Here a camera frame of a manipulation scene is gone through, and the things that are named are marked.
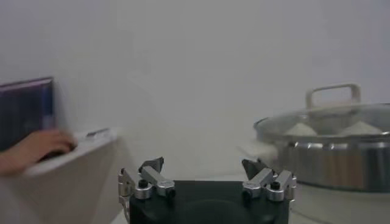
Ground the glass lid with cream handle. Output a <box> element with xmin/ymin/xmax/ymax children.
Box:
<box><xmin>253</xmin><ymin>83</ymin><xmax>390</xmax><ymax>144</ymax></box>

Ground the black open laptop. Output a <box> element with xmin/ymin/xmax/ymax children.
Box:
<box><xmin>0</xmin><ymin>76</ymin><xmax>56</xmax><ymax>153</ymax></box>

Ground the small black and white device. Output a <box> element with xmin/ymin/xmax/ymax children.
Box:
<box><xmin>86</xmin><ymin>127</ymin><xmax>110</xmax><ymax>138</ymax></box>

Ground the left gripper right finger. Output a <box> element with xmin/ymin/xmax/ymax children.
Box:
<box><xmin>241</xmin><ymin>158</ymin><xmax>297</xmax><ymax>202</ymax></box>

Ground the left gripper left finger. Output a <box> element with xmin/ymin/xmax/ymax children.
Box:
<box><xmin>118</xmin><ymin>156</ymin><xmax>177</xmax><ymax>200</ymax></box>

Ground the white steamed baozi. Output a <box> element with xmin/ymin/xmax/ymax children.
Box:
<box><xmin>338</xmin><ymin>121</ymin><xmax>383</xmax><ymax>136</ymax></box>
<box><xmin>283</xmin><ymin>122</ymin><xmax>318</xmax><ymax>137</ymax></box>

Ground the person's bare hand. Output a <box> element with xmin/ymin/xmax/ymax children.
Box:
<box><xmin>13</xmin><ymin>129</ymin><xmax>77</xmax><ymax>164</ymax></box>

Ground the perforated steel steamer basket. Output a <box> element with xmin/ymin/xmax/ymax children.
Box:
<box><xmin>254</xmin><ymin>117</ymin><xmax>390</xmax><ymax>192</ymax></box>

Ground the person's bare forearm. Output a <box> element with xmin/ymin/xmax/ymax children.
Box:
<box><xmin>0</xmin><ymin>147</ymin><xmax>27</xmax><ymax>178</ymax></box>

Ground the flat white box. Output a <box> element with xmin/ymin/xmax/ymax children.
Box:
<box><xmin>73</xmin><ymin>127</ymin><xmax>120</xmax><ymax>145</ymax></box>

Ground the white side desk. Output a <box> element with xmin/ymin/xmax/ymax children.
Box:
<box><xmin>0</xmin><ymin>127</ymin><xmax>124</xmax><ymax>224</ymax></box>

